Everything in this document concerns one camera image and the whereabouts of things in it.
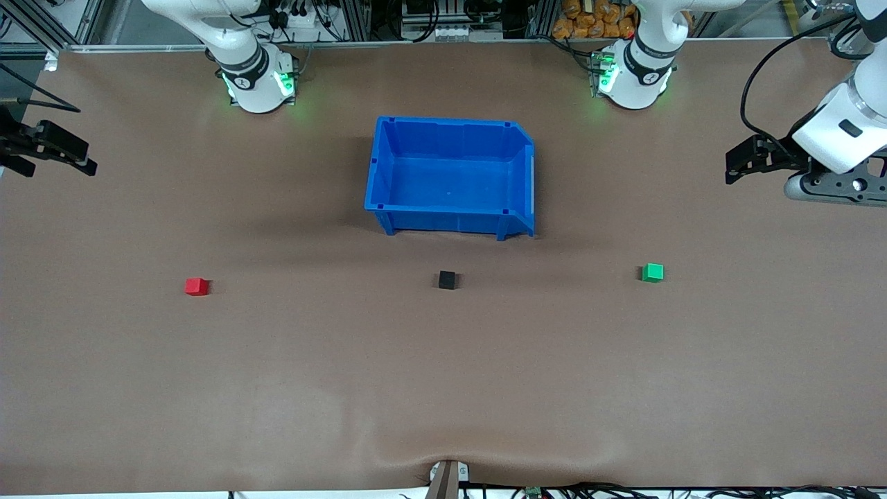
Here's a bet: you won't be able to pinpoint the white power strip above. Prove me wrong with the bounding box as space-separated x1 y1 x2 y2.
276 11 328 30

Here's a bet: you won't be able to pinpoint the brown table mat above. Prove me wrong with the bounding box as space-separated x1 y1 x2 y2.
0 38 887 495

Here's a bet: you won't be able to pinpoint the black cable bundle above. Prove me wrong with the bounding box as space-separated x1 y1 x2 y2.
461 481 887 499

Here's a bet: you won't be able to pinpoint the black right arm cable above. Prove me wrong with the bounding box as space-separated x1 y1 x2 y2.
0 62 81 114

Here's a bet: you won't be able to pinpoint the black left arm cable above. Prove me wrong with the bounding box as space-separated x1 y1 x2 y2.
739 14 860 143

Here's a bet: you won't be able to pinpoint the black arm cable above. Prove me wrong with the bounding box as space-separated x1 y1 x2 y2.
739 14 860 143
0 62 81 114

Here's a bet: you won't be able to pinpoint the brown metal table clamp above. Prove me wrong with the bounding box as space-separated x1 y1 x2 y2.
428 459 471 499

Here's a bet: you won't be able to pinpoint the blue plastic storage bin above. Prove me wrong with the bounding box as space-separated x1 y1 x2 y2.
364 115 537 242

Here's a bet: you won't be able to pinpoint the orange snack bags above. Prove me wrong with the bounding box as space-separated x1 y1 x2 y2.
552 0 639 40

